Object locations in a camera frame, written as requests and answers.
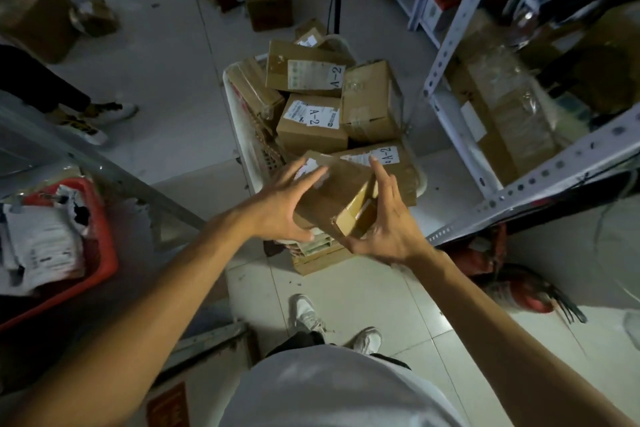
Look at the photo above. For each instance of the person's left forearm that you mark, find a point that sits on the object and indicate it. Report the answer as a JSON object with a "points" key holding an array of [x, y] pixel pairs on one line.
{"points": [[130, 321]]}

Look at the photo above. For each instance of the large brown cardboard box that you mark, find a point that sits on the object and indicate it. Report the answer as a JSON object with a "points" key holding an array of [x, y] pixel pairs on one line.
{"points": [[35, 16]]}

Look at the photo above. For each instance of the small taped brown parcel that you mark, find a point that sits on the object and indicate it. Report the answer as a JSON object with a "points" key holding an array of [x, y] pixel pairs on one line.
{"points": [[95, 16]]}

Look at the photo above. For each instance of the large plastic-wrapped cardboard box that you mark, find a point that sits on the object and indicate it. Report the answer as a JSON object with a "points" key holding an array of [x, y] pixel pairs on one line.
{"points": [[500, 111]]}

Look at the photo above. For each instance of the white shipping bags pile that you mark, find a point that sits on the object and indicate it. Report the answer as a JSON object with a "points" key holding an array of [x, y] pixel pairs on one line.
{"points": [[40, 246]]}

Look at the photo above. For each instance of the grey metal shelf rack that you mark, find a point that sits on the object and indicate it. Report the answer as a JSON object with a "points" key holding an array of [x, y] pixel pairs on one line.
{"points": [[100, 161]]}

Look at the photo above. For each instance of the long narrow cardboard box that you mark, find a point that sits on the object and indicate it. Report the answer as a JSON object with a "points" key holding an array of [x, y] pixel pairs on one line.
{"points": [[255, 89]]}

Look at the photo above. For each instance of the cardboard box red label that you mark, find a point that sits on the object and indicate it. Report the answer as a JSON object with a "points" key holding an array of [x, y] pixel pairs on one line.
{"points": [[200, 381]]}

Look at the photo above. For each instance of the red fire extinguisher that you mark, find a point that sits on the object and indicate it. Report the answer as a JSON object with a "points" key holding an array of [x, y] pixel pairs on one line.
{"points": [[475, 256], [525, 291]]}

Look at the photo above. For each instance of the small cardboard box torn label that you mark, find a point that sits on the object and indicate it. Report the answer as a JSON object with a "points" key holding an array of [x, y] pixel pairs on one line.
{"points": [[309, 34]]}

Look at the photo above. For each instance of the white metal shelf rack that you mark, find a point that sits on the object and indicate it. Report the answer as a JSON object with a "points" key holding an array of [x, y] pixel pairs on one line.
{"points": [[500, 161]]}

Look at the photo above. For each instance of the square cardboard box white label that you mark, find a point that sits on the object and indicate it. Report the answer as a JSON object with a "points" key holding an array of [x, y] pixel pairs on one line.
{"points": [[312, 124]]}

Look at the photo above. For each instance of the person's white shoe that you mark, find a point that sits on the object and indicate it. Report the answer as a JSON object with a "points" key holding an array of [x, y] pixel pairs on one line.
{"points": [[365, 340], [306, 314]]}

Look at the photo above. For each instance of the person's right thumb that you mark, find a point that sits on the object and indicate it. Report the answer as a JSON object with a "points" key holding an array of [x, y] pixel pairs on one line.
{"points": [[357, 242]]}

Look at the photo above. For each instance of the wide cardboard box white label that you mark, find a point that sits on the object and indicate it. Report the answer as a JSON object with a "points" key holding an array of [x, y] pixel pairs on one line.
{"points": [[400, 166]]}

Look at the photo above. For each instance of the red and white carton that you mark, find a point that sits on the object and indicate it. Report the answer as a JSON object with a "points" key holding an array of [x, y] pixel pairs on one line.
{"points": [[442, 1]]}

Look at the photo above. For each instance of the person's black trousers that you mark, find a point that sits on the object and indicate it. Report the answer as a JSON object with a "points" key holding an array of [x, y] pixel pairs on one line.
{"points": [[300, 340]]}

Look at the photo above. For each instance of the brown cardboard box with bag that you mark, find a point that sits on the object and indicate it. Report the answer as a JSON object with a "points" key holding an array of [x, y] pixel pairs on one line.
{"points": [[270, 11]]}

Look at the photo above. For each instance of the person's white right shoe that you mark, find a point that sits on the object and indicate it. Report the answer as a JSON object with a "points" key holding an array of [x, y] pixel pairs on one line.
{"points": [[365, 340]]}

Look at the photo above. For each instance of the person's right hand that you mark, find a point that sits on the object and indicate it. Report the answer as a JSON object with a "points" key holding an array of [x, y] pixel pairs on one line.
{"points": [[395, 229]]}

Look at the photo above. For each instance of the red plastic basket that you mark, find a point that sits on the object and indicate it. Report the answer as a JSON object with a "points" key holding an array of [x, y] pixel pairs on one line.
{"points": [[97, 261]]}

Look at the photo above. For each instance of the person's right forearm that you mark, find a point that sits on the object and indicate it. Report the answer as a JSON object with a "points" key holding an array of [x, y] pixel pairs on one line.
{"points": [[510, 341]]}

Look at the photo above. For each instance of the white plastic basket cart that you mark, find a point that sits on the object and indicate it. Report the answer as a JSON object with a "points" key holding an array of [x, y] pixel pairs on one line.
{"points": [[240, 141]]}

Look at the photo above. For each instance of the flat cardboard box large label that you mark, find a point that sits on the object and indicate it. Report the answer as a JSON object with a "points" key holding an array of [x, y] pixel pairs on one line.
{"points": [[305, 69]]}

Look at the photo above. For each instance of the person's left hand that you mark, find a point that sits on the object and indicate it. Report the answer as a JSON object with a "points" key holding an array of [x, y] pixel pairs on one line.
{"points": [[272, 206]]}

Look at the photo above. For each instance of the person's white left shoe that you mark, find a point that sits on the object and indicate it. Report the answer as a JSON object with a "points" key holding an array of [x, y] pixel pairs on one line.
{"points": [[306, 314]]}

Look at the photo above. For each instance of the person's left thumb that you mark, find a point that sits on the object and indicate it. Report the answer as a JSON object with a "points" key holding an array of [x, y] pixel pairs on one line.
{"points": [[302, 234]]}

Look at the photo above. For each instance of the small brown cardboard parcel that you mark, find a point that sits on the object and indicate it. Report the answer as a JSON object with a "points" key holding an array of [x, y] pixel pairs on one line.
{"points": [[335, 191]]}

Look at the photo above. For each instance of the flat cardboard piece under cart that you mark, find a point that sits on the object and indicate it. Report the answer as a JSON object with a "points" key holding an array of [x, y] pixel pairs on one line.
{"points": [[320, 256]]}

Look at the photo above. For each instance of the taped cardboard box no label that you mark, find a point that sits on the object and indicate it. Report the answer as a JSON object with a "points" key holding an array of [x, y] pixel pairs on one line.
{"points": [[370, 101]]}

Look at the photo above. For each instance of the person's white shirt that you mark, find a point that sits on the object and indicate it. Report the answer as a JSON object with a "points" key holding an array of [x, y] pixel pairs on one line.
{"points": [[340, 391]]}

